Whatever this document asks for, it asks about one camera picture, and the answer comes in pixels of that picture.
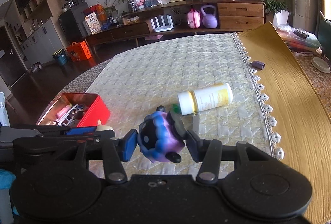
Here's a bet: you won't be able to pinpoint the blue purple spiky toy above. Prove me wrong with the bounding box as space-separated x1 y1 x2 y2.
137 106 186 163

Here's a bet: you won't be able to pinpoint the white frame sunglasses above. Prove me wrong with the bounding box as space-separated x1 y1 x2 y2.
57 104 78 126

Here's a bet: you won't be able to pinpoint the small purple object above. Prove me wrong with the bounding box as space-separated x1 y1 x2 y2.
251 60 265 70

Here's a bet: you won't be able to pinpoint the white yellow pill bottle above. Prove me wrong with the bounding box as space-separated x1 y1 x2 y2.
178 83 233 115

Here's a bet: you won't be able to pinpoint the cereal box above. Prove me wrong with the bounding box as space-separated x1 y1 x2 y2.
85 12 101 34

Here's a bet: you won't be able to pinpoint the purple kettlebell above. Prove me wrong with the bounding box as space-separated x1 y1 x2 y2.
201 4 218 29

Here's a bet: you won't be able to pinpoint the white router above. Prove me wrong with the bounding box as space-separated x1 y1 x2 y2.
150 14 174 32

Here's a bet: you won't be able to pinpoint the pink small case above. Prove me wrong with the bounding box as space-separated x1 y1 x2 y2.
186 8 201 29

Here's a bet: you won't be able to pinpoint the silver nail clipper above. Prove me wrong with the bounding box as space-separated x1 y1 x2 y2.
192 113 200 134

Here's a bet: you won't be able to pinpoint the quilted cream table mat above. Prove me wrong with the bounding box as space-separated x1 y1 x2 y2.
85 32 285 179

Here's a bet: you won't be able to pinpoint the orange gift bag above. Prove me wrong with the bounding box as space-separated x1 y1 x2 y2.
67 41 92 62

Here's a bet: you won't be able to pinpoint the lace tablecloth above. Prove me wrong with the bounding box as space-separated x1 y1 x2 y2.
31 55 112 123

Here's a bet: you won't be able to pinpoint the red metal tin box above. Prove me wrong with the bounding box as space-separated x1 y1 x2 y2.
38 93 110 127

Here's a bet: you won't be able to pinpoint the black mini fridge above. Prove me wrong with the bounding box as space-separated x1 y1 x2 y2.
58 2 88 44

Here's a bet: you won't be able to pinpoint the yellow wood-grain mat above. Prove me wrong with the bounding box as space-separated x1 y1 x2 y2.
238 22 330 223

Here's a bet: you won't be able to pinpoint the white round lid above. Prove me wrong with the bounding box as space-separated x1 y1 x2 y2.
311 57 330 73

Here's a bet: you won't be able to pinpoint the stack of books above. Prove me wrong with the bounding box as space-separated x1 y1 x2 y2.
276 25 321 52

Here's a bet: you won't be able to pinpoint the wooden tv cabinet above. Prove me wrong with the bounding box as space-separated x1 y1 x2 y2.
85 0 266 49

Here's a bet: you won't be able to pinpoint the pink small bottle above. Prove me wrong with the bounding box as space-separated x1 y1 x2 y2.
56 104 72 118

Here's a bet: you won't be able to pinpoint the blue trash bin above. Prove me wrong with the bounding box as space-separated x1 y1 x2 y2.
52 49 68 66

